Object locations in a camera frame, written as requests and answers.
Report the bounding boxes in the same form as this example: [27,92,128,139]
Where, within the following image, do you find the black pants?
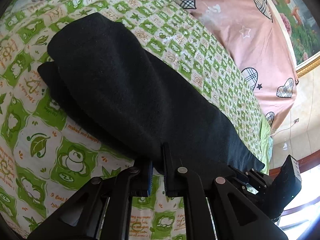
[37,13,264,184]

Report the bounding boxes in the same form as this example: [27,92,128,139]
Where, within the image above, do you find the green checkered frog bedsheet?
[0,0,273,240]

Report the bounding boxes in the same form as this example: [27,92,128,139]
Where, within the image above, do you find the pink heart-print quilt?
[173,0,297,132]

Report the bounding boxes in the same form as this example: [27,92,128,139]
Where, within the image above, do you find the brown wooden door frame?
[268,149,320,178]

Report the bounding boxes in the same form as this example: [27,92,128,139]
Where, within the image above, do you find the white charger cable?
[269,122,297,138]

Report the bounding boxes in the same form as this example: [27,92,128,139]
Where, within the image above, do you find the landscape painting gold frame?
[269,0,319,77]

